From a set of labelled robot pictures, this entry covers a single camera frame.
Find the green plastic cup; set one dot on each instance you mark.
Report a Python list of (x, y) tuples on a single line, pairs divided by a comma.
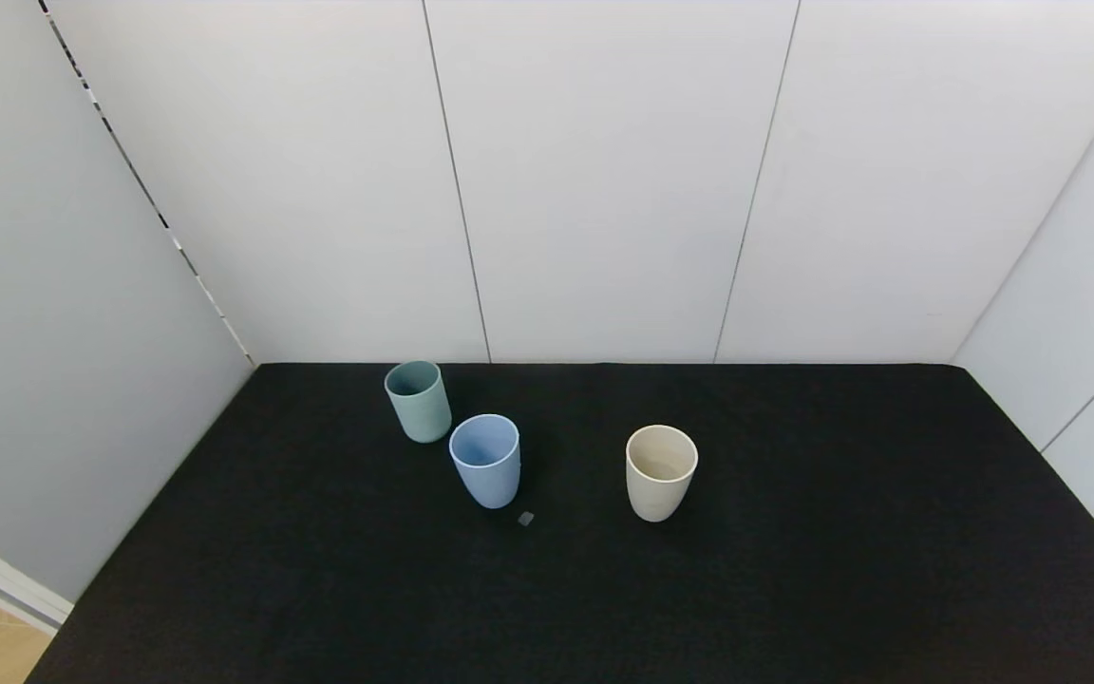
[(421, 413)]

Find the blue plastic cup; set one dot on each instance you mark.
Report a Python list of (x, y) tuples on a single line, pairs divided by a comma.
[(488, 483)]

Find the beige plastic cup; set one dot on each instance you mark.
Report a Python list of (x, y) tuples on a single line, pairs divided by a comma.
[(657, 496)]

